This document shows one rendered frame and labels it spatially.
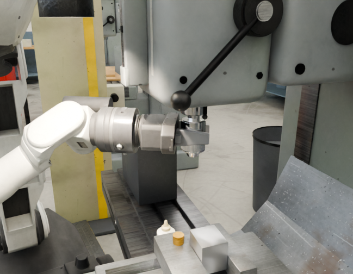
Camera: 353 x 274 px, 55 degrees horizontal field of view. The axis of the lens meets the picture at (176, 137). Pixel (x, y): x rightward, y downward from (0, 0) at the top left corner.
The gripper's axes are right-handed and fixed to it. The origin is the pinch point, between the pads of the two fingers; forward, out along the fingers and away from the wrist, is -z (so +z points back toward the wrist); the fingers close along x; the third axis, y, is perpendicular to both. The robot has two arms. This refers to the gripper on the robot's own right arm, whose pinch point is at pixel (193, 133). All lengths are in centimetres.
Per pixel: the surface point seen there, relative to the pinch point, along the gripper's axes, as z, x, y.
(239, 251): -9.5, -7.7, 20.3
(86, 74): 76, 154, 14
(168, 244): 3.8, -6.7, 20.5
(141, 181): 15.4, 25.8, 23.7
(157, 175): 11.0, 28.0, 22.6
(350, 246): -34.0, 2.6, 24.8
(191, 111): 0.4, -2.4, -4.8
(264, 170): -48, 173, 83
